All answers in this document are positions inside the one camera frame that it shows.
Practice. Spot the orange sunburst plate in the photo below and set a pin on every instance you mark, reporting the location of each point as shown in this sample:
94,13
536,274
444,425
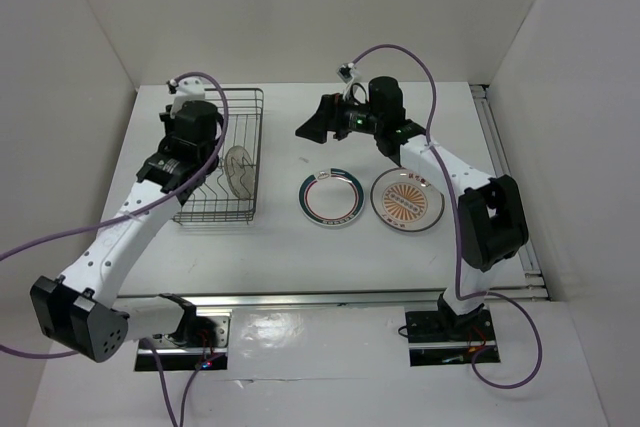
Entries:
405,201

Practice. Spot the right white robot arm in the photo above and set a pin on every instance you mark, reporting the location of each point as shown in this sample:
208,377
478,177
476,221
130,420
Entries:
487,211

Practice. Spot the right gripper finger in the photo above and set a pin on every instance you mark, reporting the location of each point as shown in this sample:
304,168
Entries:
341,134
324,121

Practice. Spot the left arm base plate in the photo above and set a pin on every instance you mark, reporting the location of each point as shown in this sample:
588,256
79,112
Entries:
209,345

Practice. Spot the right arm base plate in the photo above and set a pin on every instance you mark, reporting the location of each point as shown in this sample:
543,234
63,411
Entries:
430,344

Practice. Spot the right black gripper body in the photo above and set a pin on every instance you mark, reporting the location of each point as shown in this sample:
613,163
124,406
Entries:
357,118

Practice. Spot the grey wire dish rack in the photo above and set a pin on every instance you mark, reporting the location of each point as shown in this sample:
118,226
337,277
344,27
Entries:
229,194

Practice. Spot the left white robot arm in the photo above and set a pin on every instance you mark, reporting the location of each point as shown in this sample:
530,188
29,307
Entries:
78,308

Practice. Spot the green red rimmed plate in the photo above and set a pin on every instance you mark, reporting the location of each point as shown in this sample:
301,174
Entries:
331,198

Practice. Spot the clear glass plate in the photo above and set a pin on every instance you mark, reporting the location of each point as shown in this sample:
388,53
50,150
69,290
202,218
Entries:
240,172

